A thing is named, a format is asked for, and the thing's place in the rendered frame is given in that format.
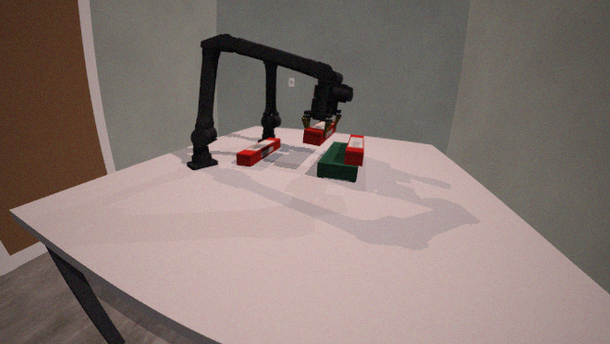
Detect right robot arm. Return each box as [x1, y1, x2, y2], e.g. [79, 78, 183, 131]
[187, 33, 348, 170]

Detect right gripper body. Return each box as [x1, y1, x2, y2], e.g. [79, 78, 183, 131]
[303, 98, 333, 122]

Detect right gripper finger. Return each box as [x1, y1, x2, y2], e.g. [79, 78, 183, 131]
[301, 117, 311, 129]
[323, 121, 334, 138]

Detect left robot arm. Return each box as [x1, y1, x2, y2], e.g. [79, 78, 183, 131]
[258, 61, 353, 142]

